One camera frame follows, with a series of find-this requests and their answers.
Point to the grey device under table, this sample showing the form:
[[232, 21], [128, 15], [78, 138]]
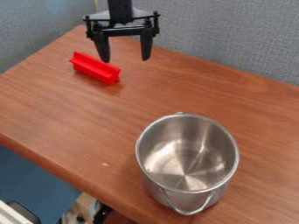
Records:
[[14, 213]]

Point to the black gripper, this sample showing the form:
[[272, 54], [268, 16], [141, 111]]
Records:
[[122, 20]]

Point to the red plastic block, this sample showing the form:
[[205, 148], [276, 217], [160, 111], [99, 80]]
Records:
[[95, 68]]

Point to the metal pot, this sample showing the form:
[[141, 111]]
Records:
[[189, 157]]

